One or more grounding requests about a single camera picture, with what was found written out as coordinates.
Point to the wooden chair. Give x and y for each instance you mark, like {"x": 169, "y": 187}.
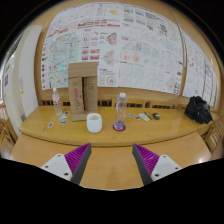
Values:
{"x": 214, "y": 135}
{"x": 6, "y": 136}

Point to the large wall poster sheet panel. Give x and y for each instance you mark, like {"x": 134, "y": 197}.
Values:
{"x": 133, "y": 50}

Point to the row of wooden chairs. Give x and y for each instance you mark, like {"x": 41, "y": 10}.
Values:
{"x": 106, "y": 102}

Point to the white remote control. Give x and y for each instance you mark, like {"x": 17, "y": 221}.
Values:
{"x": 144, "y": 117}

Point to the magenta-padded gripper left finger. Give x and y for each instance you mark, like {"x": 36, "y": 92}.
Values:
{"x": 78, "y": 156}

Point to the brown cardboard box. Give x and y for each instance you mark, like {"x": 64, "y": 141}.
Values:
{"x": 83, "y": 90}

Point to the dark pen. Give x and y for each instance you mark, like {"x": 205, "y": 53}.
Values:
{"x": 148, "y": 115}

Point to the round blue orange sticker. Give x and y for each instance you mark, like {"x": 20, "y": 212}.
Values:
{"x": 130, "y": 115}

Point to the clear plastic bottle white cap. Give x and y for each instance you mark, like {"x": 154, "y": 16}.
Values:
{"x": 120, "y": 111}

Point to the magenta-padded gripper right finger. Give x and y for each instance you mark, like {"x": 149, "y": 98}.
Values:
{"x": 148, "y": 158}

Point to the small colourful sticker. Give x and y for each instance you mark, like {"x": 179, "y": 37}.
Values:
{"x": 63, "y": 117}
{"x": 67, "y": 113}
{"x": 63, "y": 122}
{"x": 50, "y": 125}

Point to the round dark-rimmed sticker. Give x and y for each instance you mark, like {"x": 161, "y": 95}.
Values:
{"x": 137, "y": 117}

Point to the flat round red coaster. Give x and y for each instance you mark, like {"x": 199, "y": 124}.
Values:
{"x": 119, "y": 130}

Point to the small red-labelled water bottle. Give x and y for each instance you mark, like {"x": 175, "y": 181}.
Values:
{"x": 57, "y": 103}

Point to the narrow wall poster sheet panel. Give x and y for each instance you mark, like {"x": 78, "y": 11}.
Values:
{"x": 200, "y": 73}

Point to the white cup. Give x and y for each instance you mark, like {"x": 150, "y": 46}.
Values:
{"x": 94, "y": 124}

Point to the small black yellow device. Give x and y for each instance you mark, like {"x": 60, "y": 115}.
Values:
{"x": 156, "y": 116}

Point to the black bag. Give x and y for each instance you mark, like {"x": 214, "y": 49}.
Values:
{"x": 198, "y": 110}

